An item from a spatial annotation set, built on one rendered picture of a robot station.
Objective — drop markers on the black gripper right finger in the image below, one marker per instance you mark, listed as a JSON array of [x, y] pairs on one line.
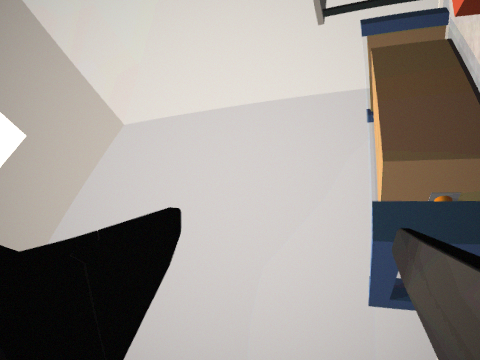
[[443, 283]]

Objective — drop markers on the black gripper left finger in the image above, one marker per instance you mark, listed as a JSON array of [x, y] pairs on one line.
[[84, 298]]

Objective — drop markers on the blue u-shaped frame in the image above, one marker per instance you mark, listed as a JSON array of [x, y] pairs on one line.
[[382, 291]]

